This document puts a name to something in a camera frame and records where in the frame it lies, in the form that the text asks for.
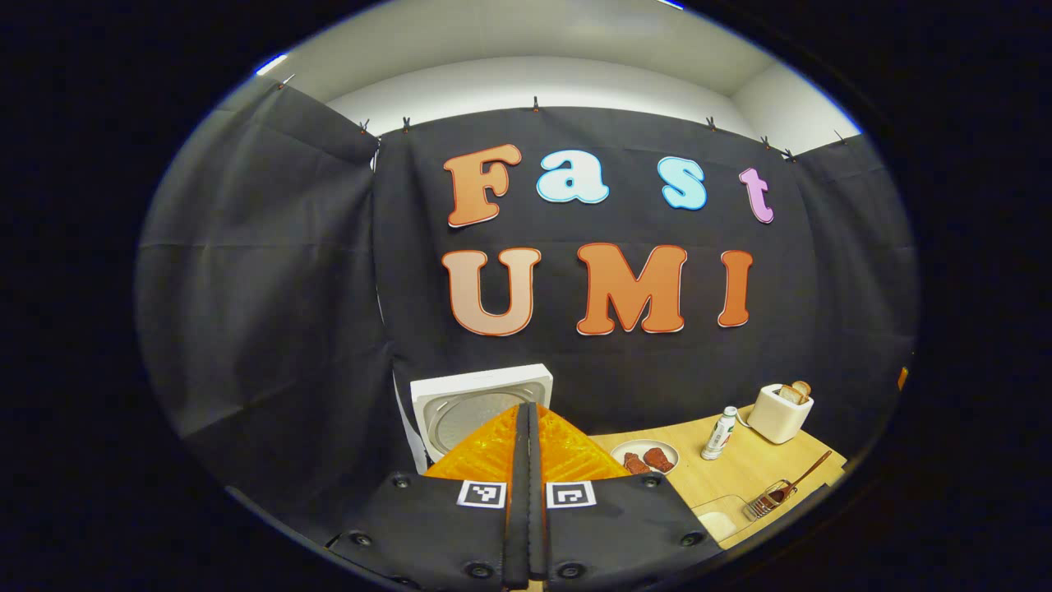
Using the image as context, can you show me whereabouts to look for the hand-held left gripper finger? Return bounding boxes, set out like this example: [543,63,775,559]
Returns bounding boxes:
[530,403,724,591]
[329,403,531,591]

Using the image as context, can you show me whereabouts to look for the brown wooden spoon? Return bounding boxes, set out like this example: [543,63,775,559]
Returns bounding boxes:
[760,451,833,506]

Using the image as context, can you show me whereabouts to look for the white rice cooker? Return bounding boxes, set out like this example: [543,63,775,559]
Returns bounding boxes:
[408,363,554,474]

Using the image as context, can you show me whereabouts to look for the metal wire chopstick holder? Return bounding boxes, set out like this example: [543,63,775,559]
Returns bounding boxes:
[744,479,796,520]

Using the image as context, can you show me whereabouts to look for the clear plastic rice container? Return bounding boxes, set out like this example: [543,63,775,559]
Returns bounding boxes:
[690,493,753,543]

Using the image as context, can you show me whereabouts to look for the white round plate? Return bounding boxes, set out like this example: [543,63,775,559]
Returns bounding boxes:
[610,439,681,476]

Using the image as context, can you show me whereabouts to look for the white toaster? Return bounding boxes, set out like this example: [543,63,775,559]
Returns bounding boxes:
[746,383,814,445]

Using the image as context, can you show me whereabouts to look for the white drink bottle green label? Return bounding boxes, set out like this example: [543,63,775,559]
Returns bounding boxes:
[701,406,739,461]

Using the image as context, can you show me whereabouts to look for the black backdrop cloth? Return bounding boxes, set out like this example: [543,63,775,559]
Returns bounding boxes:
[136,78,920,535]

